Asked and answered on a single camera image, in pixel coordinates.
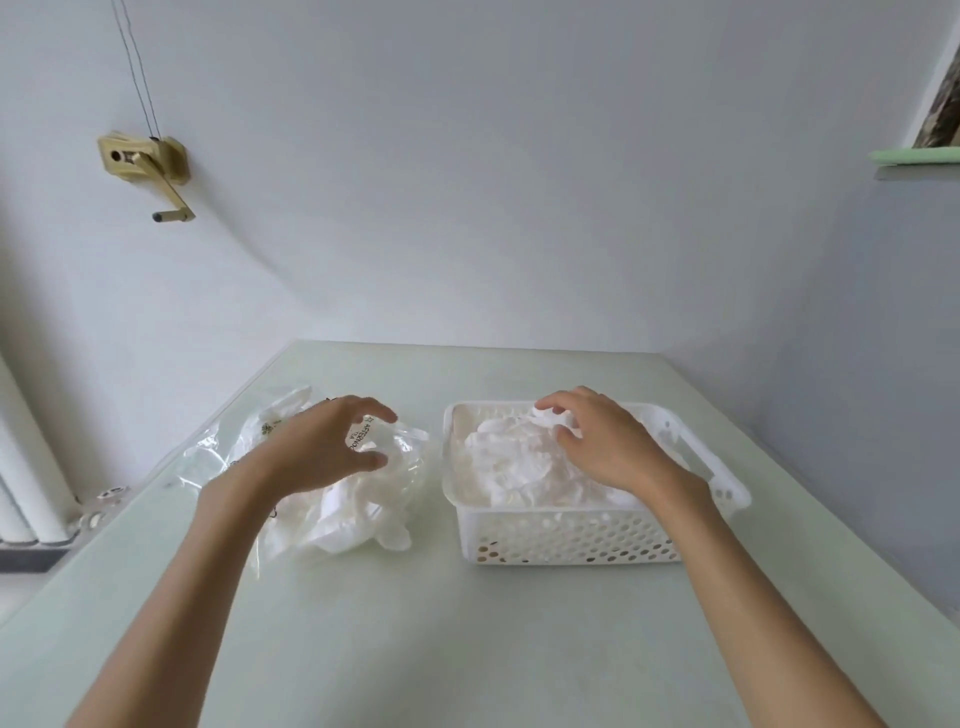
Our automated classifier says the person's left hand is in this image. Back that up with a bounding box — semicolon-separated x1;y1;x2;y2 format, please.
196;395;400;520

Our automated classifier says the person's right hand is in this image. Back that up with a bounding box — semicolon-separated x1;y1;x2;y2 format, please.
533;386;712;517

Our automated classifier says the clear bear-print plastic bag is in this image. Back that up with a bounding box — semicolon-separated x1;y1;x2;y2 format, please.
176;386;440;579

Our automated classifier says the stack of white gloves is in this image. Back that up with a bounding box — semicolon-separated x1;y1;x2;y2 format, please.
453;404;654;511

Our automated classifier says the white perforated plastic basket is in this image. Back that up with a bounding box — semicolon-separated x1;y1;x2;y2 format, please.
442;401;754;567

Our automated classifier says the person's right forearm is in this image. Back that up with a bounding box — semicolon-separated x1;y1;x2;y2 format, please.
656;479;886;728

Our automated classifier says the person's left forearm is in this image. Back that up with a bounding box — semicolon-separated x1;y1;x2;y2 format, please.
67;487;275;728

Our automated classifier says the white radiator valve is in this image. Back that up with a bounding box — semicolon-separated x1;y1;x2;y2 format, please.
74;485;133;530

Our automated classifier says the white column radiator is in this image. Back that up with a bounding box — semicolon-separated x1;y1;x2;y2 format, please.
0;352;80;545

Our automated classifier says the pale green shelf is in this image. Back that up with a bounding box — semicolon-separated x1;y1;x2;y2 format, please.
867;146;960;166

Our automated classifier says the brass wall crank winch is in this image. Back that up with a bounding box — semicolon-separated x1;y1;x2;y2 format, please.
97;132;197;225

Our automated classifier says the thin steel winch cable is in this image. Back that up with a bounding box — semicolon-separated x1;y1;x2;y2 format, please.
110;0;163;142

